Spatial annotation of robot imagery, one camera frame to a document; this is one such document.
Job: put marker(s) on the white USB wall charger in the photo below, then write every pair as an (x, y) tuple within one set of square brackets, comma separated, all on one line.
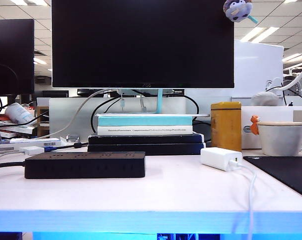
[(215, 157)]

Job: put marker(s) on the blue plug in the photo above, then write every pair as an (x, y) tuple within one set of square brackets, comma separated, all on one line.
[(49, 149)]

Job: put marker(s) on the teal book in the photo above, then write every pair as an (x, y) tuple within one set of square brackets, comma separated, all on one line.
[(140, 121)]

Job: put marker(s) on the white book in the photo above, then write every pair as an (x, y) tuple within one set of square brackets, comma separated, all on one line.
[(140, 130)]

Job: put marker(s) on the teal monitor stand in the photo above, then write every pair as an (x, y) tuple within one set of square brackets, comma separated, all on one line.
[(159, 102)]

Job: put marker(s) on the yellow tin box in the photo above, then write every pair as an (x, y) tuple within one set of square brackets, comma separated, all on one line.
[(225, 127)]

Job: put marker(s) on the large black AOC monitor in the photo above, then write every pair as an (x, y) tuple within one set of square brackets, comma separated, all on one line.
[(140, 42)]

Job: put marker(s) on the black power strip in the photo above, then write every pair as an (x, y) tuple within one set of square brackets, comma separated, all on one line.
[(86, 166)]

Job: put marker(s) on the clear acrylic clip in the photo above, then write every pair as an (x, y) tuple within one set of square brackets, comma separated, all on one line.
[(72, 138)]

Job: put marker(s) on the orange fox figurine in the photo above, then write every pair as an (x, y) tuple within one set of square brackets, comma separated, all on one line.
[(254, 126)]

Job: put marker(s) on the wooden cabinet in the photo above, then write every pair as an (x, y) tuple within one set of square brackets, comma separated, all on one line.
[(43, 120)]

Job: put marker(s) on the white domed object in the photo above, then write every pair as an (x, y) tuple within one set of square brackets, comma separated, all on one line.
[(264, 98)]

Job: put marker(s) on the white cardboard box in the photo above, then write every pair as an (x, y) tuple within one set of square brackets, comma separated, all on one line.
[(270, 113)]

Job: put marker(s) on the white board panel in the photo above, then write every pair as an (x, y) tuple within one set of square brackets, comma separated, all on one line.
[(258, 65)]

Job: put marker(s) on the small white adapter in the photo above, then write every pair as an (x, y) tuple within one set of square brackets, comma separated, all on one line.
[(31, 150)]

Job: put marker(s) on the white ceramic mug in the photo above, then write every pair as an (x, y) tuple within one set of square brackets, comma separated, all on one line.
[(278, 140)]

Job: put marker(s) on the white plastic bottle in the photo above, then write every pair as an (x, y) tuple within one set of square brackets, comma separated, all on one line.
[(18, 112)]

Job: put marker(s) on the stack of books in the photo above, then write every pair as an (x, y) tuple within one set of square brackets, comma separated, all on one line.
[(18, 129)]

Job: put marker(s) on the grey plush toy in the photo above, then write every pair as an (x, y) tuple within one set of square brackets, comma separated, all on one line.
[(236, 10)]

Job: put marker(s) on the black mouse pad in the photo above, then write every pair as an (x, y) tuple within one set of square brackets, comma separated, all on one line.
[(285, 172)]

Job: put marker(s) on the white desk fan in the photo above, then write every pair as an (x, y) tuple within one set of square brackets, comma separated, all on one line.
[(294, 87)]

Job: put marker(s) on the small black monitor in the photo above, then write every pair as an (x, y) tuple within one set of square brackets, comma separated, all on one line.
[(11, 50)]

